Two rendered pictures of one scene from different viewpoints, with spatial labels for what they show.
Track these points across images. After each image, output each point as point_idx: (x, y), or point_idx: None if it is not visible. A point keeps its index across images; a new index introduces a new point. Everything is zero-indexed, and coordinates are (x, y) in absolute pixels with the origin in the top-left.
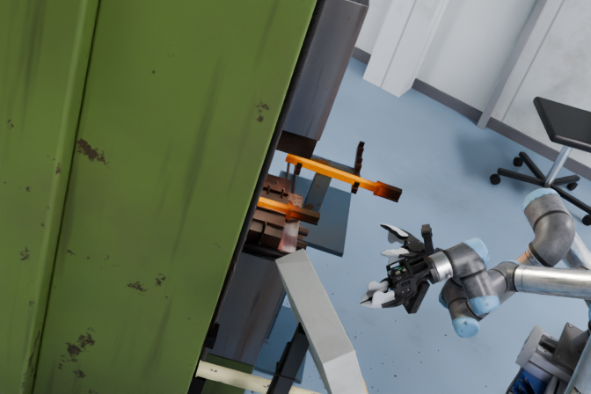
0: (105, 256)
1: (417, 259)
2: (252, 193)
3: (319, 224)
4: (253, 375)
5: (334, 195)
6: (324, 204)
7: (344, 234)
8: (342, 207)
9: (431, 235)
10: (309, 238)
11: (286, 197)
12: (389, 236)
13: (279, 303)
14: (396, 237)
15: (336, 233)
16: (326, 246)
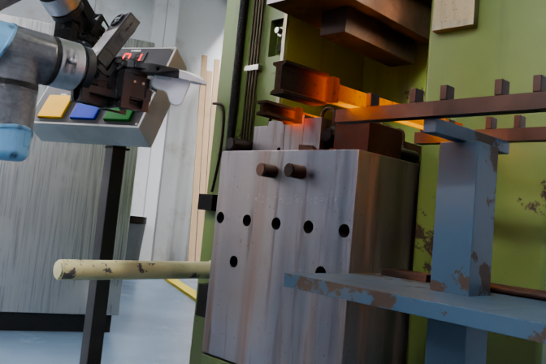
0: None
1: (88, 2)
2: (225, 21)
3: (396, 284)
4: (164, 262)
5: (537, 314)
6: (484, 301)
7: (346, 283)
8: (471, 305)
9: (113, 23)
10: (352, 275)
11: (322, 118)
12: (183, 93)
13: (215, 219)
14: (169, 85)
15: (355, 283)
16: (318, 273)
